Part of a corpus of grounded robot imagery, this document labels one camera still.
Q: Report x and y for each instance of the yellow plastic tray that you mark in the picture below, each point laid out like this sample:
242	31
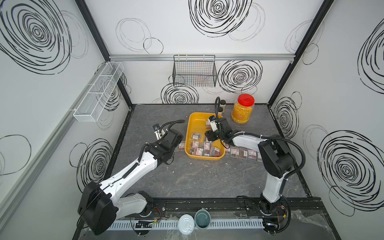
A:
195	138

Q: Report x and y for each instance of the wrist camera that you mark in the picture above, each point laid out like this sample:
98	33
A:
213	123
158	131

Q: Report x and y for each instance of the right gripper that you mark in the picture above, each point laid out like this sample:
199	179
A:
209	135

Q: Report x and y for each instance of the paper clip box table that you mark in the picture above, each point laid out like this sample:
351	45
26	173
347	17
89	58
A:
182	146
235	152

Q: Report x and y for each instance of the white slotted cable duct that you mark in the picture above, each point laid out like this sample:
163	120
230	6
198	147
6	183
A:
216	224

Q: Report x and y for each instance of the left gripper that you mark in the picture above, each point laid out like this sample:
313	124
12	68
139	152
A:
158	144

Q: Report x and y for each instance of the red lid corn jar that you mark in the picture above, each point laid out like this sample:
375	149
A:
243	108

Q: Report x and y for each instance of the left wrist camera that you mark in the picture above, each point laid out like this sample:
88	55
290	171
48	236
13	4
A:
158	131

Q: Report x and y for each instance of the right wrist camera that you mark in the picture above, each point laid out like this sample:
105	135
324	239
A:
213	123

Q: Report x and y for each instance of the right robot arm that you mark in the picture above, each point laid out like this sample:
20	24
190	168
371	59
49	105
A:
276	156

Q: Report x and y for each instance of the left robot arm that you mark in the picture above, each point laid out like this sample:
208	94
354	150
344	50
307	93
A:
103	203

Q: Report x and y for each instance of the paper clip box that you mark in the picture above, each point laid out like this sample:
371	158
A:
259	158
252	154
243	153

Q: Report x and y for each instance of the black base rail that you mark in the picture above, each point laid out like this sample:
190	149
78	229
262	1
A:
189	205

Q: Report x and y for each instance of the white mesh wall shelf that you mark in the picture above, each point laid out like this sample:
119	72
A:
101	89

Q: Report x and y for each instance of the black wire basket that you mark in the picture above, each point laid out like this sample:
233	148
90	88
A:
195	70

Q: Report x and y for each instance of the teal cup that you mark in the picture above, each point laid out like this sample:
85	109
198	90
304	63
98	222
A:
202	219

